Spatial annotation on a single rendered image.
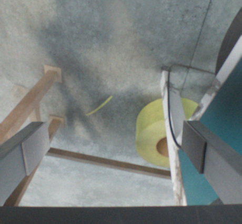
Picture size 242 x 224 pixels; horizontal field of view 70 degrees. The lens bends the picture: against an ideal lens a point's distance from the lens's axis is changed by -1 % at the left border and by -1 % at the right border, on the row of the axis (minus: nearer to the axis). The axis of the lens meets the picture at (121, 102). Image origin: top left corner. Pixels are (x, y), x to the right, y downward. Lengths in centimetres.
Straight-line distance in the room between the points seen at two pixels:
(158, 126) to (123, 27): 52
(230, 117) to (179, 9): 62
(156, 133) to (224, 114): 66
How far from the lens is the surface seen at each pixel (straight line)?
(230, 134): 34
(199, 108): 44
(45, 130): 17
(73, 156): 113
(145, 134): 99
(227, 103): 37
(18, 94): 127
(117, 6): 87
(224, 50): 86
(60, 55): 102
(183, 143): 17
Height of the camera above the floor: 85
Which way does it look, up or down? 51 degrees down
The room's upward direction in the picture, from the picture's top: 170 degrees counter-clockwise
